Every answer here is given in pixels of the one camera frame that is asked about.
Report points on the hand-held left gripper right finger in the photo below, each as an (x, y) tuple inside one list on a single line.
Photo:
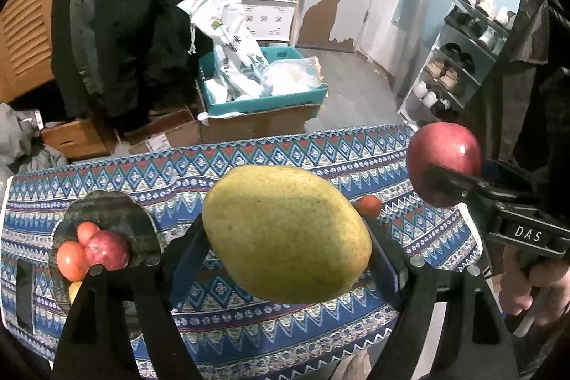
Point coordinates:
[(386, 268)]

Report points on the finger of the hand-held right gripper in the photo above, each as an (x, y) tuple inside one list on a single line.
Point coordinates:
[(503, 173), (458, 182)]

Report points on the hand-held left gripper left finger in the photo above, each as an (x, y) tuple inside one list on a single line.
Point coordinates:
[(187, 268)]

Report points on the dark green marbled plate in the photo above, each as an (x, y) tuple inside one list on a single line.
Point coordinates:
[(133, 215)]

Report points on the green-yellow mango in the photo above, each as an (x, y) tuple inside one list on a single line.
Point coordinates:
[(285, 233)]

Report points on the small orange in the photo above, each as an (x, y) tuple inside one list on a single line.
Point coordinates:
[(87, 231), (368, 205)]

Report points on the small yellow-green fruit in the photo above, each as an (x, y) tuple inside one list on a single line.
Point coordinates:
[(74, 293)]

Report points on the large orange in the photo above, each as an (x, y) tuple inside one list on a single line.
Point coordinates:
[(71, 260)]

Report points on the person's right hand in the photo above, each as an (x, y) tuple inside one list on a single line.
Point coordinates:
[(530, 286)]

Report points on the dark hanging jacket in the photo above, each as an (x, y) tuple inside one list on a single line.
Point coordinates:
[(525, 73)]

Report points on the rows of shoes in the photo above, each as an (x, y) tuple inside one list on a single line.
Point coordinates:
[(449, 68)]

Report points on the white shoe rack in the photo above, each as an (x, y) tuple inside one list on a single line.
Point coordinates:
[(434, 55)]

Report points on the open flat cardboard box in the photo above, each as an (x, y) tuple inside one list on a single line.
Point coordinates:
[(164, 130)]

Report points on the blue patterned tablecloth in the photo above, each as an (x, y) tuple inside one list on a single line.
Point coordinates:
[(276, 153)]

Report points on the large cardboard box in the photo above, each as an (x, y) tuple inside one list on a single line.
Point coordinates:
[(258, 124)]

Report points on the black phone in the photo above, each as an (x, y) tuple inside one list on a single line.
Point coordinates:
[(25, 295)]

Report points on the small cardboard box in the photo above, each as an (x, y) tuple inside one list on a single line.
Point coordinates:
[(75, 139)]

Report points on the teal plastic crate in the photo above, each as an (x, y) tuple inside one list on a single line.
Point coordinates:
[(267, 101)]

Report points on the clear plastic bag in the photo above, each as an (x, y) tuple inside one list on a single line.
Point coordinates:
[(291, 75)]

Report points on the grey crumpled cloth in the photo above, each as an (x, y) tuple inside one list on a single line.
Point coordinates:
[(22, 139)]

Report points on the white printed plastic bag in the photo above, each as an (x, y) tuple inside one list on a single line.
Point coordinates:
[(222, 28)]

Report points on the white patterned storage box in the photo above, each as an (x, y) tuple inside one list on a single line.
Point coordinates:
[(271, 19)]

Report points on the dark hanging coats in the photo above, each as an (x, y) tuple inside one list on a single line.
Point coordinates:
[(129, 6)]

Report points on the wooden louvered door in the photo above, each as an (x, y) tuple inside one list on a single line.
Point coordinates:
[(22, 37)]

